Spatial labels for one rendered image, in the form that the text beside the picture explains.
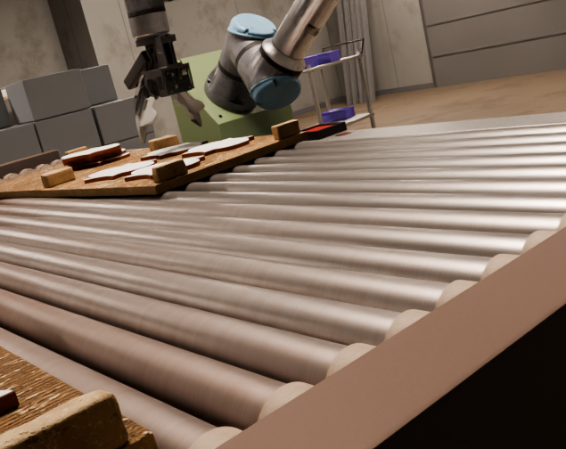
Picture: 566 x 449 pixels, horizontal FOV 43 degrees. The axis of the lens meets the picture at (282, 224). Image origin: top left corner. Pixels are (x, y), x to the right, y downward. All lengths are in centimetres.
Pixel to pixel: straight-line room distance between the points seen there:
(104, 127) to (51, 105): 40
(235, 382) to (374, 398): 13
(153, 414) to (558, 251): 24
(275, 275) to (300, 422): 31
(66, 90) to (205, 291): 465
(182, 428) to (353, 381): 11
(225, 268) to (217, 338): 16
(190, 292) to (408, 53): 1083
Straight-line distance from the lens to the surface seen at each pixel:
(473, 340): 34
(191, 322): 54
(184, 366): 46
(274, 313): 53
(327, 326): 48
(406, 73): 1147
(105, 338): 56
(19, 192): 160
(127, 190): 121
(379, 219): 71
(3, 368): 52
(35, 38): 939
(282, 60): 171
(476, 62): 1071
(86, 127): 525
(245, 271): 64
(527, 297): 38
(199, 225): 87
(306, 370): 43
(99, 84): 580
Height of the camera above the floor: 109
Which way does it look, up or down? 13 degrees down
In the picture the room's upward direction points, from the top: 14 degrees counter-clockwise
